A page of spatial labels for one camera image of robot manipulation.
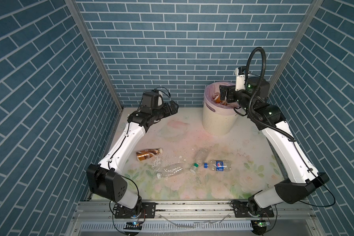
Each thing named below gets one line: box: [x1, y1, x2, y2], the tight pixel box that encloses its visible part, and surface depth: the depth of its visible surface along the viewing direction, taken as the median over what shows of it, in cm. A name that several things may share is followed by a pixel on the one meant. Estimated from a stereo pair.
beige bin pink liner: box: [202, 81, 240, 137], surface depth 91 cm
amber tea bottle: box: [136, 147, 163, 162], surface depth 91 cm
